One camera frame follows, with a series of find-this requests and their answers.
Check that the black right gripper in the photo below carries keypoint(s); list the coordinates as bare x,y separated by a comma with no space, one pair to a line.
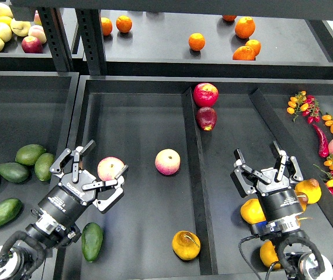
273,185

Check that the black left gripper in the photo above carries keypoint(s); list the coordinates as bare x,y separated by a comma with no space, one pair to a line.
65,203

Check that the dark green avocado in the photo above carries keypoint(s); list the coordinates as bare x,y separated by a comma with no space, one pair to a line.
14,172
91,241

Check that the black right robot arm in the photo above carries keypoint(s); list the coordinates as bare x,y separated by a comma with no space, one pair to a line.
297,254

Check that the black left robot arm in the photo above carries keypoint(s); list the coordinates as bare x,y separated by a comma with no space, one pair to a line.
25,251

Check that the yellow pear under gripper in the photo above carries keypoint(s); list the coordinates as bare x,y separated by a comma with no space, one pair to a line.
303,201

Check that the green avocado upright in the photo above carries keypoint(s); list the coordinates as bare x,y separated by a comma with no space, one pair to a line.
42,166

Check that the yellow pear with brown top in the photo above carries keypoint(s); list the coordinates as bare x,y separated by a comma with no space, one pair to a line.
311,188

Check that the green avocado top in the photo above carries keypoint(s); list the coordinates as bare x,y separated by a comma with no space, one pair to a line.
29,154

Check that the yellow pear bottom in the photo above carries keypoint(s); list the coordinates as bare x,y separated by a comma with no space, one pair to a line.
268,255

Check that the green avocado lower left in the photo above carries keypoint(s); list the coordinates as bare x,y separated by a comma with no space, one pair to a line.
9,209

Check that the pink apple left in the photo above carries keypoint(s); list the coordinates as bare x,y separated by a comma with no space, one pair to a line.
109,167

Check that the pink apple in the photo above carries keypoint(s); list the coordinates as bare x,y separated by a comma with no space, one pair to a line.
109,167
167,162

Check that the red chili pepper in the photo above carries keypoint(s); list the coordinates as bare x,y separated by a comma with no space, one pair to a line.
323,142

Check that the black left tray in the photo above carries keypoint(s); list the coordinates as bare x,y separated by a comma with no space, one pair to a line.
35,108

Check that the cherry tomato bunch top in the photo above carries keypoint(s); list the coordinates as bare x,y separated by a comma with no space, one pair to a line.
306,105

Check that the pink apple centre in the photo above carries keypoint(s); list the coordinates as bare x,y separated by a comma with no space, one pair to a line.
167,162

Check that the dark red apple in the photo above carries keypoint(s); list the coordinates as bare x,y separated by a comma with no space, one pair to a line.
206,118

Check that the black divided centre tray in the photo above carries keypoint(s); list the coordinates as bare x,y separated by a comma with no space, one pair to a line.
134,118

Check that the bright red apple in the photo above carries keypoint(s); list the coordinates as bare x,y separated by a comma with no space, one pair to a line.
205,95

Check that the orange front right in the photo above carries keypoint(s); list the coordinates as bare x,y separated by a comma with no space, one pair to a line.
244,53

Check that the small orange right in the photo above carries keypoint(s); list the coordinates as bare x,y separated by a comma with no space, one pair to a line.
255,45

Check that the black upper left shelf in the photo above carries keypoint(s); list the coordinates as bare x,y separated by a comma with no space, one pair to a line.
13,58

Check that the red apple on shelf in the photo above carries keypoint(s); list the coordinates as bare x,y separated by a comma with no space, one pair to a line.
31,44

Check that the orange centre shelf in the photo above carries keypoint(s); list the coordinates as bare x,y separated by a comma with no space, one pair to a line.
196,41

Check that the pale peach on shelf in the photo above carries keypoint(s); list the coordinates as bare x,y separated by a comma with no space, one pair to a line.
37,31

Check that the yellow apple right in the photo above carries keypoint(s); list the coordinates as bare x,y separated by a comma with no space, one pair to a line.
20,28

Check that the orange at shelf post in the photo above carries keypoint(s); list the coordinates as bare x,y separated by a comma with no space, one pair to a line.
106,25

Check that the black shelf post right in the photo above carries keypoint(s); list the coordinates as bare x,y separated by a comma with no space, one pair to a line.
90,30

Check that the black shelf post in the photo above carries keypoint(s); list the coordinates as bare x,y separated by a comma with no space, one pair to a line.
90,30
56,38

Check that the black shelf post left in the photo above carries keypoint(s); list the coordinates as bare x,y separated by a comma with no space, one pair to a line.
56,38

